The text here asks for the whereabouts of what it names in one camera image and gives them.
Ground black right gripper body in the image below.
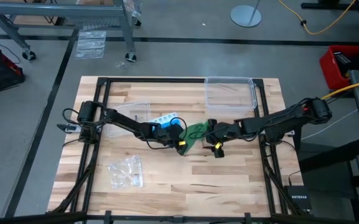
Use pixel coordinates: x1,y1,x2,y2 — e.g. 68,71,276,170
207,118,243,159

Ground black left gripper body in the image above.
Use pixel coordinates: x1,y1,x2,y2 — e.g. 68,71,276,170
149,122,190,157

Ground green elastic bandage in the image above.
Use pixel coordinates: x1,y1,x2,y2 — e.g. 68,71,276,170
179,121,213,152

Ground clear plastic zip bag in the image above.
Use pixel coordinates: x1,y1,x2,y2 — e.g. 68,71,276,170
107,154,144,190

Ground blue white pill organizer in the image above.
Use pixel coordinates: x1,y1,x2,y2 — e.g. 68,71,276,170
147,111,184,133

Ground clear plastic storage bin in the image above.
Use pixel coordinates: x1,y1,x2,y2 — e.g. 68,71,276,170
204,76,258,116

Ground black rig crossbar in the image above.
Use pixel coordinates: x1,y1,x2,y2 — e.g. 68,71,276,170
0,211,359,224

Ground round grey stand base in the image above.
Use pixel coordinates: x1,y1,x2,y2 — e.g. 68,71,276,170
230,0,263,28

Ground clear plastic sheet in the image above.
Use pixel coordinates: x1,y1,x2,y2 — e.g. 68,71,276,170
75,30,108,60

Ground red plastic bin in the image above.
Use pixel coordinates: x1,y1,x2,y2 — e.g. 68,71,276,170
319,45,359,91

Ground black stand legs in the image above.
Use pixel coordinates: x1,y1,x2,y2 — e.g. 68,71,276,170
301,0,359,44

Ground black aluminium table frame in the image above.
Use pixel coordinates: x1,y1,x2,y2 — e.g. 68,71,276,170
47,77,306,218

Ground black network switch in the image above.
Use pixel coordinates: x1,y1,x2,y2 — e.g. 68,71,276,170
286,185,312,215

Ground thin white cable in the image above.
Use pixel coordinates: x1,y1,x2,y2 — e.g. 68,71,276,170
301,109,359,140

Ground yellow hanging cable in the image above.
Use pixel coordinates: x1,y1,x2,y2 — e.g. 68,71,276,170
321,77,359,101

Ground yellow floor cable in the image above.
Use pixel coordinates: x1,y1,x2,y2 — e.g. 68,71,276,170
277,0,358,36

